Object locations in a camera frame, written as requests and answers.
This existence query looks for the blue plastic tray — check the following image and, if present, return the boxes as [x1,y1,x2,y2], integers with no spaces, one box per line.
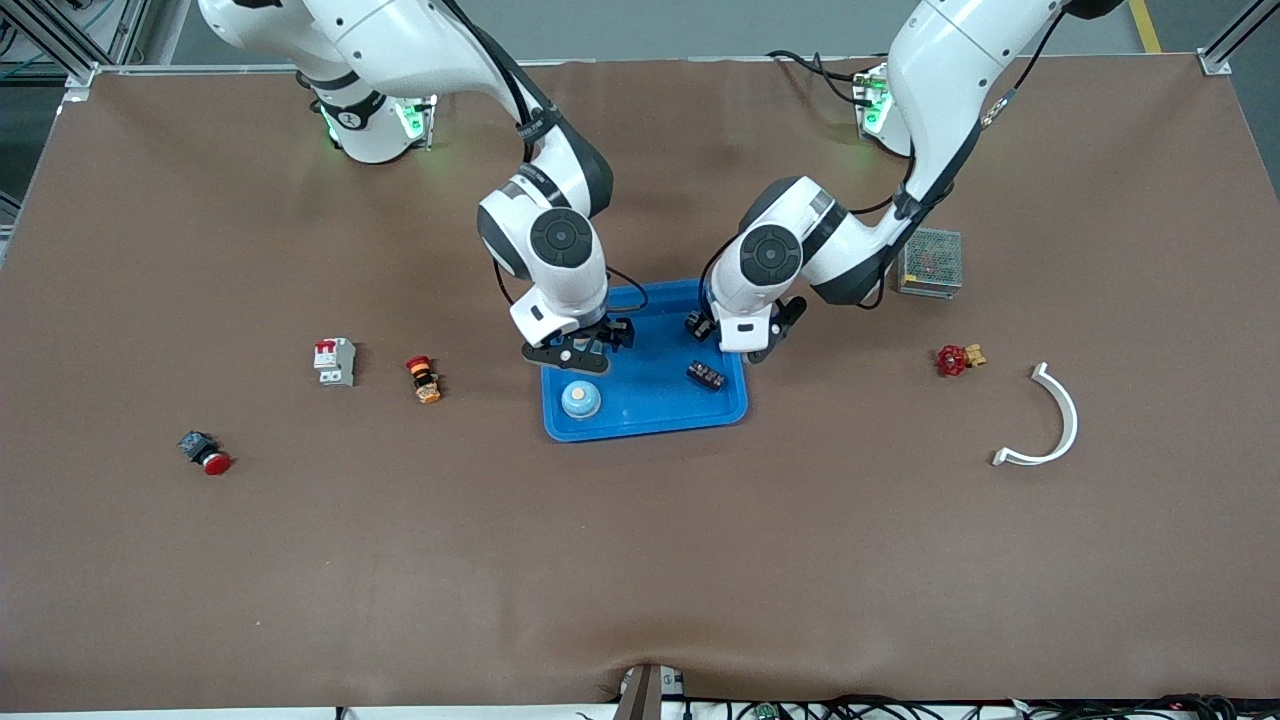
[538,277,750,444]

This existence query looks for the orange red push button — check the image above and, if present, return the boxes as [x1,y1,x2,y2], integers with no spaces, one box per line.
[405,355,444,406]

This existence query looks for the metal mesh power supply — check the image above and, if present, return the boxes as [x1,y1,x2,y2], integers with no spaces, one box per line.
[897,225,964,299]

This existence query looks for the brown table cover mat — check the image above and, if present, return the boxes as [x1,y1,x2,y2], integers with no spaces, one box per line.
[0,55,1280,713]

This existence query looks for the red mushroom emergency button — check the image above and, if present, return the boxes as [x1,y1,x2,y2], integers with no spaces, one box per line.
[178,430,234,477]

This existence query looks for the white circuit breaker red switch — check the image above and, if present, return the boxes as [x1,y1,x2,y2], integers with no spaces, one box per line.
[313,338,358,389]

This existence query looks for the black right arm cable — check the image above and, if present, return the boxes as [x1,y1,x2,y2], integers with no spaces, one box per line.
[440,0,651,321]

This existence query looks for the black base cable bundle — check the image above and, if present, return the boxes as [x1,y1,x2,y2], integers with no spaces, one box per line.
[766,48,873,107]

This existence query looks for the white curved plastic bracket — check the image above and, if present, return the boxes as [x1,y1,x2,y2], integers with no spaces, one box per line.
[991,362,1080,468]

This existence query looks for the metal camera stand post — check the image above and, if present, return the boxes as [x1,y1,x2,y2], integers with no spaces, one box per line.
[612,662,689,720]

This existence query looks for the black table edge cables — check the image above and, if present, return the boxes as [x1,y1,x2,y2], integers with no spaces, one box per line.
[680,693,1280,720]

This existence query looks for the aluminium frame corner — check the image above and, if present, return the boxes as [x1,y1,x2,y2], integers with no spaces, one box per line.
[0,0,191,104]
[1198,0,1280,77]

